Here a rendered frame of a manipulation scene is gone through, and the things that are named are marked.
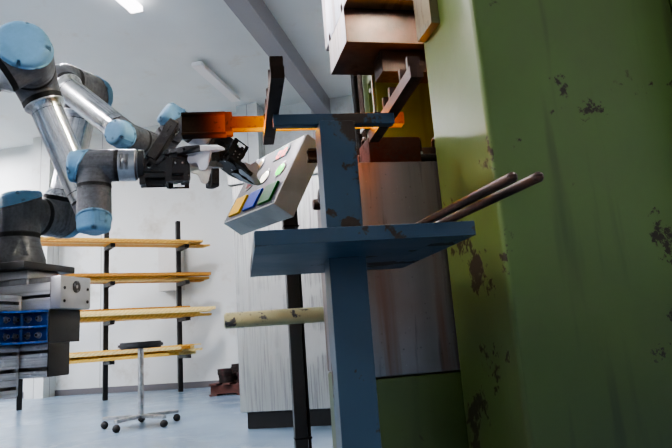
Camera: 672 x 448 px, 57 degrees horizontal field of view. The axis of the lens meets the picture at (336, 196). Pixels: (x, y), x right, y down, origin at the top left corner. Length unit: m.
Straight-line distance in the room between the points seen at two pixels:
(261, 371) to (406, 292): 3.00
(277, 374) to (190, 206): 5.10
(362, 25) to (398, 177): 0.46
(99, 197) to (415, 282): 0.72
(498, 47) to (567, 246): 0.38
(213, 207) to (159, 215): 0.83
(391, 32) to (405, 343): 0.79
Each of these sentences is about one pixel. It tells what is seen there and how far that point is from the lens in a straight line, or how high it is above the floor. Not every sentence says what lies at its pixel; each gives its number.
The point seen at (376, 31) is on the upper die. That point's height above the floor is 1.30.
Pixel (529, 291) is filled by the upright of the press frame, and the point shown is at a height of 0.61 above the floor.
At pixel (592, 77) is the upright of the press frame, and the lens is 1.29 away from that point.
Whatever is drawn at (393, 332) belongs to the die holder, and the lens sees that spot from 1.29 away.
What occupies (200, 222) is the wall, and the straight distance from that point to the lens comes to 8.86.
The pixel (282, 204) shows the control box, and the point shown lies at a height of 0.96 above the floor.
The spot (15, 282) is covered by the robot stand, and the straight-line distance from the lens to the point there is 1.97.
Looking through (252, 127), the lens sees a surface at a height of 0.95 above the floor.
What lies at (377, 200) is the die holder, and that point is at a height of 0.83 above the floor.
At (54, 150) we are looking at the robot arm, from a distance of 1.65.
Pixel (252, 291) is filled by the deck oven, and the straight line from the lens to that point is 4.26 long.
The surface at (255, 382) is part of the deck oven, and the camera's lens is 4.25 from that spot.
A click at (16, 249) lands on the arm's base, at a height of 0.86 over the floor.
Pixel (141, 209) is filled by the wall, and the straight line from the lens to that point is 9.33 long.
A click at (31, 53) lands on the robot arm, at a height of 1.21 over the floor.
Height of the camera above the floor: 0.56
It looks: 13 degrees up
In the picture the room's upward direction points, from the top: 4 degrees counter-clockwise
